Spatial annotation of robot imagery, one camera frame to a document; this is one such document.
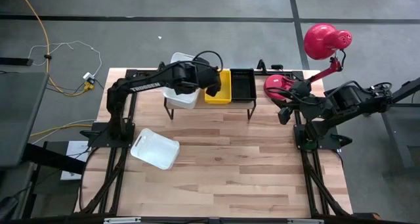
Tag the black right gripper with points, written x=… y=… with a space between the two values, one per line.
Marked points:
x=300 y=92

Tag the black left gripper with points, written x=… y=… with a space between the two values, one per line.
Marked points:
x=210 y=77

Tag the yellow plastic basket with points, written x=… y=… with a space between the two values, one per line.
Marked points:
x=224 y=92

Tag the black plastic basket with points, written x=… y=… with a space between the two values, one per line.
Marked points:
x=243 y=86

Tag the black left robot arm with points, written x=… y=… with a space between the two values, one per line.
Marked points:
x=144 y=86

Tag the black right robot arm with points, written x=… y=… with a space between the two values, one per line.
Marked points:
x=348 y=99

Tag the small black clamp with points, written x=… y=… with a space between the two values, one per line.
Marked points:
x=277 y=67

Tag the red desk lamp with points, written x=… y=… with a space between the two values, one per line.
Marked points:
x=321 y=41

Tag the grey metal table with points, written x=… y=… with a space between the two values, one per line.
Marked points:
x=397 y=119

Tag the white power adapter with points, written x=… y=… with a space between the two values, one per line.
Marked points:
x=88 y=76

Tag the white paper sheet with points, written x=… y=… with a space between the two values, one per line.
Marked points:
x=77 y=150

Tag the dark grey desk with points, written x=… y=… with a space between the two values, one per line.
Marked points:
x=19 y=119

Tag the wooden shelf with black frame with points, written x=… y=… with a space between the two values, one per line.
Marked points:
x=229 y=105

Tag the black aluminium rig frame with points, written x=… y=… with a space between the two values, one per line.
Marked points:
x=131 y=74

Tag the silver metal bracket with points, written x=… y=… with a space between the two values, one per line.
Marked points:
x=305 y=221
x=121 y=220

